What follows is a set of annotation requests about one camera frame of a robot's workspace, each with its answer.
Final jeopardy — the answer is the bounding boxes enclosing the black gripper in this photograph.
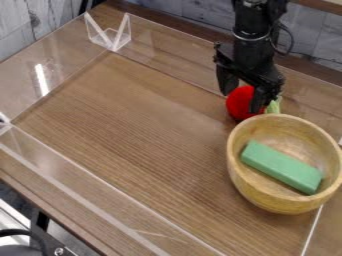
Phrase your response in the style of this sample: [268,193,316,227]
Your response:
[213,42,284,114]

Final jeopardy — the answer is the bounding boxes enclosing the red plush fruit green leaf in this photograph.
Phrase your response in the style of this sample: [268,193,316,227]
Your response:
[225,85,281,121]

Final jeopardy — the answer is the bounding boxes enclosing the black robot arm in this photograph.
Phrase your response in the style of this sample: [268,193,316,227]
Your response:
[213,0,288,114]

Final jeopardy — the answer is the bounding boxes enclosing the wooden bowl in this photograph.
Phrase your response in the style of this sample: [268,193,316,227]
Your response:
[225,114,342,215]

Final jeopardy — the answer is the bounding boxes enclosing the green rectangular block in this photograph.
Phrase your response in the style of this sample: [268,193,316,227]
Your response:
[240,140,323,195]

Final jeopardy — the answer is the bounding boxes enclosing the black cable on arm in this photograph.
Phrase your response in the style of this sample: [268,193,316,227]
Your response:
[271,23,296,57]

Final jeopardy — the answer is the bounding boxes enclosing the clear acrylic tray wall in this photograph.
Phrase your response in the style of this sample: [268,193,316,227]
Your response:
[0,119,225,256]

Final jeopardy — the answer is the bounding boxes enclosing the black metal table frame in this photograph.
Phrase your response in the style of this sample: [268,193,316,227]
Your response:
[27,208,81,256]

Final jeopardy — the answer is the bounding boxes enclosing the black cable bottom left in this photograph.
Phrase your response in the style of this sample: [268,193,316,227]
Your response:
[0,226,43,256]

